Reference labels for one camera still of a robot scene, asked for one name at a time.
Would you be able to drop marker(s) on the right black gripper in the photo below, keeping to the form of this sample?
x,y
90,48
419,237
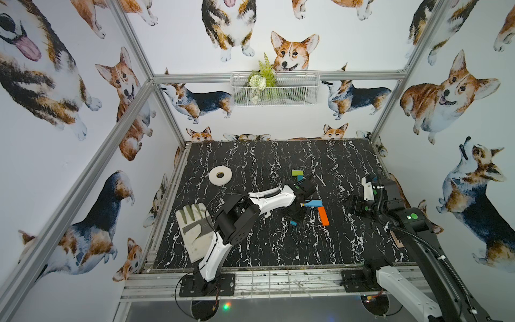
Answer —
x,y
357,206

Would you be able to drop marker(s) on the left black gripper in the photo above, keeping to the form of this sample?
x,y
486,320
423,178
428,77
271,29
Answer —
x,y
300,203

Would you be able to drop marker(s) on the green building block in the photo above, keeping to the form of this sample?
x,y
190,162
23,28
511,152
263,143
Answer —
x,y
296,173

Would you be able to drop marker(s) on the light blue block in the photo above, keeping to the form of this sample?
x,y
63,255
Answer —
x,y
313,203

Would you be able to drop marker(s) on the orange building block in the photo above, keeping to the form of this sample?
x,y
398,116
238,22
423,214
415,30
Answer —
x,y
323,216

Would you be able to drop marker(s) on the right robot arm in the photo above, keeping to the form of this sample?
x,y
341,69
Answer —
x,y
382,203

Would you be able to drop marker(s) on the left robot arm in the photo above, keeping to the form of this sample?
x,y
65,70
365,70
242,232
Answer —
x,y
235,219

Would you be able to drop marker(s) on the beige litter scoop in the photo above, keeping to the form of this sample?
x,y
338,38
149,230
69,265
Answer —
x,y
395,239

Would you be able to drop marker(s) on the white tape roll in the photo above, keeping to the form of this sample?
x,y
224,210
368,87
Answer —
x,y
220,175

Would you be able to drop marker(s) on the white work glove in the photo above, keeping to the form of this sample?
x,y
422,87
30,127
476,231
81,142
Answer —
x,y
195,227

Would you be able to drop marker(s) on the artificial fern and flower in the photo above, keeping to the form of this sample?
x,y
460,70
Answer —
x,y
260,83

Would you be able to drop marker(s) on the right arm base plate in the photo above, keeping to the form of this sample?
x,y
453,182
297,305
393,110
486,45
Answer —
x,y
359,281

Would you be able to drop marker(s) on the white wire basket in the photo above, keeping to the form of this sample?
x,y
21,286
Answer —
x,y
292,88

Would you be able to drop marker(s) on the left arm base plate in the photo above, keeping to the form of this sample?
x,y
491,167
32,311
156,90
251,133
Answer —
x,y
196,286

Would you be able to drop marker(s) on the aluminium front rail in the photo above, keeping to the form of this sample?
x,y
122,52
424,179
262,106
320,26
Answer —
x,y
257,284

